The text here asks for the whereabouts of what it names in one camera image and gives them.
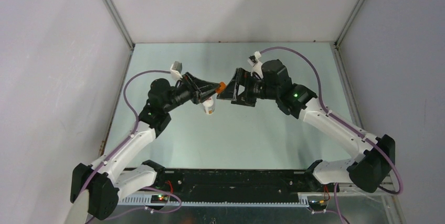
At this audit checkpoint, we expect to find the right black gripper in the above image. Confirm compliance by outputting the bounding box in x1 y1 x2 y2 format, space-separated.
217 68 279 107

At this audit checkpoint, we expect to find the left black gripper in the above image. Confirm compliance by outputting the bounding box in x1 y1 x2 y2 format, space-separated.
163 72 220 113

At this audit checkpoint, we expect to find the orange pill organizer box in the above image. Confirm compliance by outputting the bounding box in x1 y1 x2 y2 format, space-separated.
215 82 226 94

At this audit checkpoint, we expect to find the white pill bottle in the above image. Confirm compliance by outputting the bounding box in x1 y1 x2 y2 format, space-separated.
202 97 215 115

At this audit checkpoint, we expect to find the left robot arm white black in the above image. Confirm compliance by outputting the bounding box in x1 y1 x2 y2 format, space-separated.
65 72 226 223

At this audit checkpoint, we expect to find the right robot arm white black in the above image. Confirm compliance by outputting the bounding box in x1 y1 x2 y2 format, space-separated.
217 60 395 193

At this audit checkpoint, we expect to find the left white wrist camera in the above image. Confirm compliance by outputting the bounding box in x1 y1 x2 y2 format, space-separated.
169 61 183 81

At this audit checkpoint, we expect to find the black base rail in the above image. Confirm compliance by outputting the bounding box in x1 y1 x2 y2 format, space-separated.
144 160 334 204

